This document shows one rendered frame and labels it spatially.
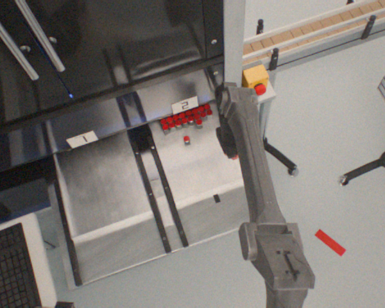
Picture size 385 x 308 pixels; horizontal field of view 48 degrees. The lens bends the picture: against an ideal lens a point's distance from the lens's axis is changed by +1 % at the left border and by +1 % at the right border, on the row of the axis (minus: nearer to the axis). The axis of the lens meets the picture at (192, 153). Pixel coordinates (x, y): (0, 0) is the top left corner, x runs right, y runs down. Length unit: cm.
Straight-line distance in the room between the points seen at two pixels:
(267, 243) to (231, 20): 59
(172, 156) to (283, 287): 80
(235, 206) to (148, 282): 98
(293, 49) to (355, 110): 109
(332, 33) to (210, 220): 81
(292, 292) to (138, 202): 77
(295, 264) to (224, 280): 146
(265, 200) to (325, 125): 173
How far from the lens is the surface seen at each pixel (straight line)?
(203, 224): 139
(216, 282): 224
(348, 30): 172
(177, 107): 139
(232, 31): 119
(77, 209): 148
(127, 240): 141
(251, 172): 89
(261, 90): 143
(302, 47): 164
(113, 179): 148
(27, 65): 100
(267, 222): 84
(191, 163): 145
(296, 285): 78
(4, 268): 158
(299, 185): 239
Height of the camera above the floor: 222
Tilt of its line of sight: 66 degrees down
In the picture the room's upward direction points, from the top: 11 degrees counter-clockwise
